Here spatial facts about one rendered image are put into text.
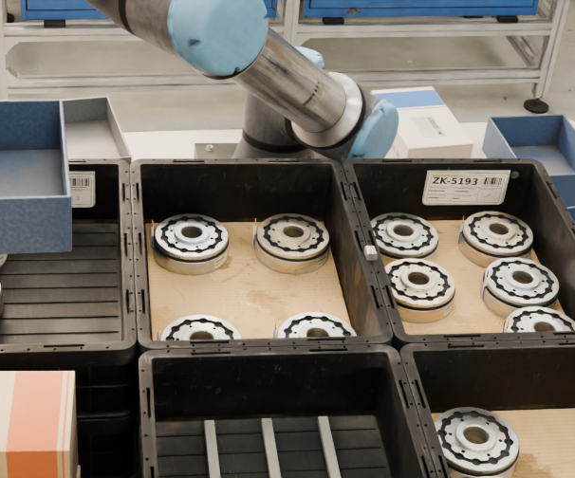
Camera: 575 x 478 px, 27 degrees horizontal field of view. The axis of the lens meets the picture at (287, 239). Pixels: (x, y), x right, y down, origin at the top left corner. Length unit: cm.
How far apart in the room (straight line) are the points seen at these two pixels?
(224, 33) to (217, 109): 222
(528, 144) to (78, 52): 202
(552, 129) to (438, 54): 188
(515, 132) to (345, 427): 95
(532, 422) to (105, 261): 61
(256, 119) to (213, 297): 39
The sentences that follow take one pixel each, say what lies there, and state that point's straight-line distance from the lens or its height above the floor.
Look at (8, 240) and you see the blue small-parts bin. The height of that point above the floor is 109.
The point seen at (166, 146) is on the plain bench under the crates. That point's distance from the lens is 214.
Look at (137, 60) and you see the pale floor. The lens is 391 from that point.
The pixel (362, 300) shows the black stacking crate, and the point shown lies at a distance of 150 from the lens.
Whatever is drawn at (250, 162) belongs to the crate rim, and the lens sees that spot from 168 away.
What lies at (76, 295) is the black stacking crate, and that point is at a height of 83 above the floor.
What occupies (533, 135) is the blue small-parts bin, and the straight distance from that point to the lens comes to 226.
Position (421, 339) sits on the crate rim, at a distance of 141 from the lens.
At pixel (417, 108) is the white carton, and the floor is 79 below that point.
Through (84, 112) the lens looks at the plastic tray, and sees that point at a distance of 210.
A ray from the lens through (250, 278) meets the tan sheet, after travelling 163.
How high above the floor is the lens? 184
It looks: 36 degrees down
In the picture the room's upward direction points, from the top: 6 degrees clockwise
